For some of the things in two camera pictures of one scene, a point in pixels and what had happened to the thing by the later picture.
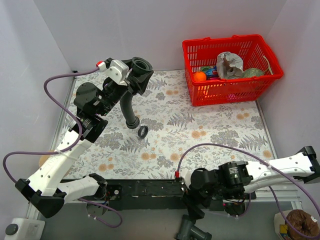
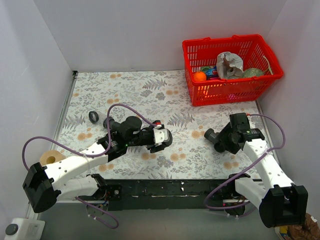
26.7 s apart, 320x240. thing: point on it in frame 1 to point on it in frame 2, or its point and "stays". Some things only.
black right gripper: [191, 202] to [223, 137]
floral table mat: [175, 137] stays
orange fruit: [199, 76] stays
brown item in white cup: [303, 222] stays
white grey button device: [25, 229] stays
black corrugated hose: [140, 65] to [114, 126]
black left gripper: [135, 81] to [155, 147]
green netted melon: [251, 72] stays
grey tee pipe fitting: [188, 231] to [221, 142]
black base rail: [149, 194] stays
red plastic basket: [256, 52] stays
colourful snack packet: [211, 72] stays
